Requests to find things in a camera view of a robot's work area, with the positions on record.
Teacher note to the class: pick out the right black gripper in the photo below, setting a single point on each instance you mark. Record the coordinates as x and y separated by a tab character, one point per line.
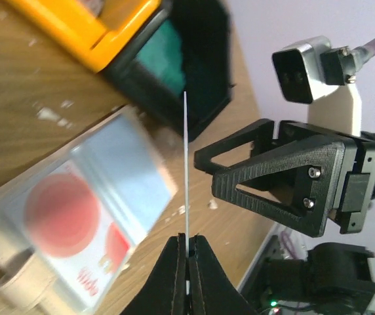
299	183

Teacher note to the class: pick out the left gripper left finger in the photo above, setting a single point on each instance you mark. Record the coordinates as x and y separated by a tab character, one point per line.
164	291

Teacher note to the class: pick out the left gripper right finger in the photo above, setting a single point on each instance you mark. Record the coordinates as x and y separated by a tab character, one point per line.
211	292

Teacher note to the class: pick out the teal card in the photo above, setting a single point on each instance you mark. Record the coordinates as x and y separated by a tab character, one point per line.
186	175

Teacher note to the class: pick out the beige leather card holder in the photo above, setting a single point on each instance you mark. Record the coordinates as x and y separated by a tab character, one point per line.
129	176

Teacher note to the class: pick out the red circle card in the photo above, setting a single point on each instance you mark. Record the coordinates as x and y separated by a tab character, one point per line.
64	219

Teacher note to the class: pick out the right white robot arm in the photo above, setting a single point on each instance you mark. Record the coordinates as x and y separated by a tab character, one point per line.
334	278

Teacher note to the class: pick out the teal cards stack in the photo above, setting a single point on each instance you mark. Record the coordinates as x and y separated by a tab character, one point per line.
162	56

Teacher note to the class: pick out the black bin right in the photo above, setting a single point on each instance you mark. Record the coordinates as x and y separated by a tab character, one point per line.
205	30

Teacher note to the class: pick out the yellow bin middle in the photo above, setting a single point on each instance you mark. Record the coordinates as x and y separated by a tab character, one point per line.
94	40

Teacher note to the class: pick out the aluminium rail frame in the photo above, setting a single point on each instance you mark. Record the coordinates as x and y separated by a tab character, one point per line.
271	247

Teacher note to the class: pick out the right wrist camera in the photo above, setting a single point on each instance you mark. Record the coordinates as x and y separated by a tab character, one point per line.
302	80

